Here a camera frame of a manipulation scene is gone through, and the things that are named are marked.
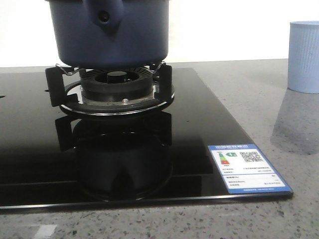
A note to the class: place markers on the light blue ribbed cup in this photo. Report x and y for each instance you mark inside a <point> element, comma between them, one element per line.
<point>303,61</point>

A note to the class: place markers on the black pot support grate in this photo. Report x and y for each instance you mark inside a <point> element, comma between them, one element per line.
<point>66,92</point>

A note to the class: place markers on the dark blue cooking pot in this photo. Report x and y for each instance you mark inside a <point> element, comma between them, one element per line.
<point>103,34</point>

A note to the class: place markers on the black gas burner head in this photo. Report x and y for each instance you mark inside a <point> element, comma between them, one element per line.
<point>115,85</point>

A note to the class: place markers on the blue energy label sticker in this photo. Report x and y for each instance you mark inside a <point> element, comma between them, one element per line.
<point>245,169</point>

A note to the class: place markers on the black glass gas stove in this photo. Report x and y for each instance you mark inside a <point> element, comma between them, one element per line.
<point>50,161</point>

